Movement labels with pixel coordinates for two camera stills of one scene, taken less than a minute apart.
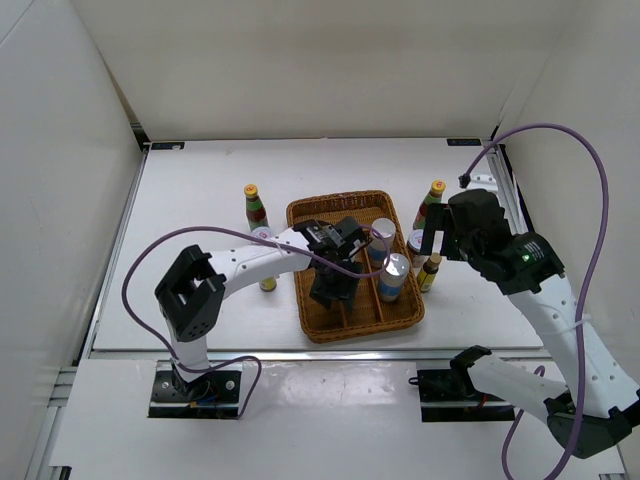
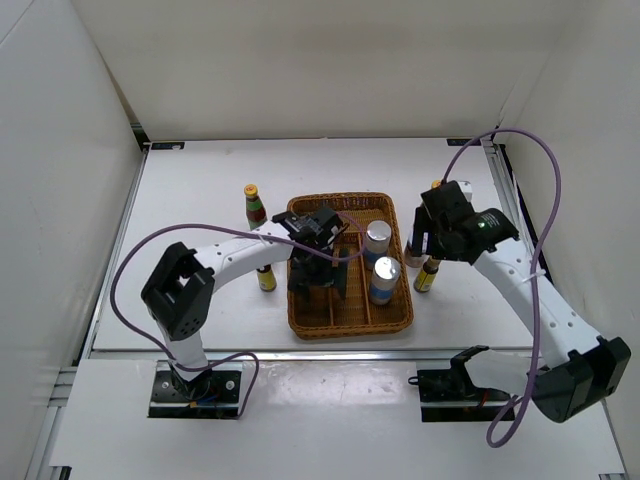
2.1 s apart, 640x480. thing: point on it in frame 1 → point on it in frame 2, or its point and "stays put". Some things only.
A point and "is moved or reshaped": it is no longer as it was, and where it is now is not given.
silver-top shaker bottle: (376, 248) is moved or reshaped
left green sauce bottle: (255, 209) stays put
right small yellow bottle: (426, 276) stays put
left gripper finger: (321, 292) → (299, 282)
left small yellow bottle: (268, 284) stays put
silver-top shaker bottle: (393, 277) is moved or reshaped
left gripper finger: (350, 292) → (340, 276)
